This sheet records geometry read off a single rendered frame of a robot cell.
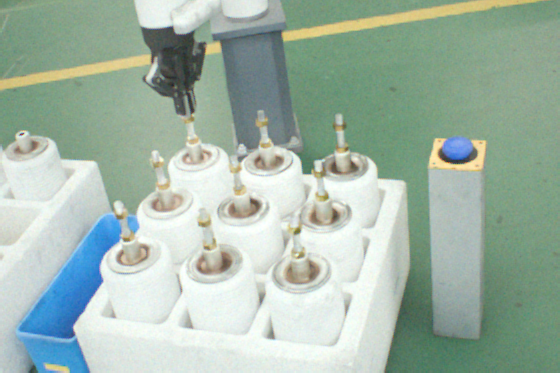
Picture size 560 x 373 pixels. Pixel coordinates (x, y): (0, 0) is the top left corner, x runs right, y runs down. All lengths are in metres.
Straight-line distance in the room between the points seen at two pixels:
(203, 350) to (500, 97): 1.04
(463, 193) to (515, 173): 0.53
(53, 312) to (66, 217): 0.17
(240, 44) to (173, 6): 0.48
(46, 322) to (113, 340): 0.23
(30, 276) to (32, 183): 0.17
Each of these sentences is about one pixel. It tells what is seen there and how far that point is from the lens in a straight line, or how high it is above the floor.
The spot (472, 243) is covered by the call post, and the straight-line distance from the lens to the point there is 1.14.
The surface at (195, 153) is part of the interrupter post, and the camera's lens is 1.25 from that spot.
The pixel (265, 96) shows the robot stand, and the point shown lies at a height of 0.14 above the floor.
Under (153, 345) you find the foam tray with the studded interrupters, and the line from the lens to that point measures 1.09.
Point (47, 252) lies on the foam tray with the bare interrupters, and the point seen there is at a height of 0.14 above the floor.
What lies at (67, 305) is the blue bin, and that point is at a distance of 1.36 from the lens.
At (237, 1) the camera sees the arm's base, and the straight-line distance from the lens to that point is 1.57.
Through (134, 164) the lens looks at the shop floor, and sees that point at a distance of 1.78.
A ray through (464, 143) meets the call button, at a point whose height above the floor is 0.33.
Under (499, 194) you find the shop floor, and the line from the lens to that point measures 1.55.
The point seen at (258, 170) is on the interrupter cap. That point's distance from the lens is 1.20.
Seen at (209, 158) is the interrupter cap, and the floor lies 0.25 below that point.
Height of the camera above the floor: 0.91
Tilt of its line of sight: 33 degrees down
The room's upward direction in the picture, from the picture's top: 9 degrees counter-clockwise
